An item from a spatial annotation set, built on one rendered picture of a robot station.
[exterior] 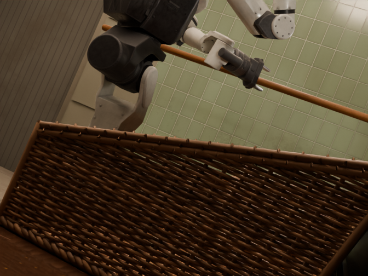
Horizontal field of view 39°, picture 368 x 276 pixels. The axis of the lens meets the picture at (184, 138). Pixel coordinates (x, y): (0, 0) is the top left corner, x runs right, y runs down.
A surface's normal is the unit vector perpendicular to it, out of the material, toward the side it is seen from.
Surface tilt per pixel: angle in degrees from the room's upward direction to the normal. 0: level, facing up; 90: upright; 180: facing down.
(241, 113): 90
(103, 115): 84
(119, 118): 84
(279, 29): 97
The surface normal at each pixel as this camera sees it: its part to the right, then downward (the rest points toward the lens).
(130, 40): 0.08, -0.76
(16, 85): -0.22, -0.14
